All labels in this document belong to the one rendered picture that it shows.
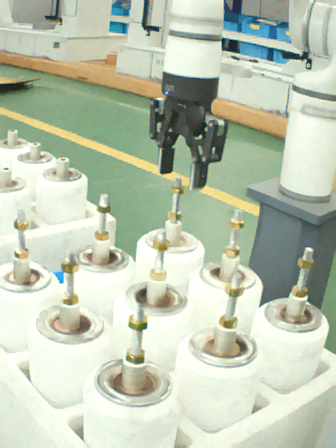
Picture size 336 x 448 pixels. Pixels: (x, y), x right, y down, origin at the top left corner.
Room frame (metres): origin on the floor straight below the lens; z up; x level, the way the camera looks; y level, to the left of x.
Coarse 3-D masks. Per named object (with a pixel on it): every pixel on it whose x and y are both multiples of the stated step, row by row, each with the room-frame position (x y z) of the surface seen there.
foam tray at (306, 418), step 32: (64, 288) 0.73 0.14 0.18; (0, 352) 0.55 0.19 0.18; (0, 384) 0.51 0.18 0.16; (320, 384) 0.55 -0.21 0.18; (0, 416) 0.52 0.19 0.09; (32, 416) 0.45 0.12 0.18; (64, 416) 0.45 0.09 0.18; (256, 416) 0.48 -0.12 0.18; (288, 416) 0.49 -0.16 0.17; (320, 416) 0.55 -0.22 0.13
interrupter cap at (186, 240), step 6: (150, 234) 0.79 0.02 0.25; (156, 234) 0.79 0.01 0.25; (186, 234) 0.80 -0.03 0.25; (150, 240) 0.77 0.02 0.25; (180, 240) 0.78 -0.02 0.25; (186, 240) 0.78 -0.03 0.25; (192, 240) 0.78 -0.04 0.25; (150, 246) 0.75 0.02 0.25; (174, 246) 0.76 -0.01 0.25; (180, 246) 0.76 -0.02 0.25; (186, 246) 0.76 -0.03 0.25; (192, 246) 0.76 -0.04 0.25; (168, 252) 0.74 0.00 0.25; (174, 252) 0.74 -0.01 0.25; (180, 252) 0.74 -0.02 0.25; (186, 252) 0.74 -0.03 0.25
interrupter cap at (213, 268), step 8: (208, 264) 0.71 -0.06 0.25; (216, 264) 0.71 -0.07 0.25; (240, 264) 0.72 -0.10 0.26; (200, 272) 0.68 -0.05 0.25; (208, 272) 0.68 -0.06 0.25; (216, 272) 0.69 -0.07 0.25; (240, 272) 0.70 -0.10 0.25; (248, 272) 0.70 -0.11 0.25; (208, 280) 0.66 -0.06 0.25; (216, 280) 0.67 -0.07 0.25; (224, 280) 0.67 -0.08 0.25; (248, 280) 0.67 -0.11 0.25; (256, 280) 0.67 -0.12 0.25; (224, 288) 0.65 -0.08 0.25; (248, 288) 0.66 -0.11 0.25
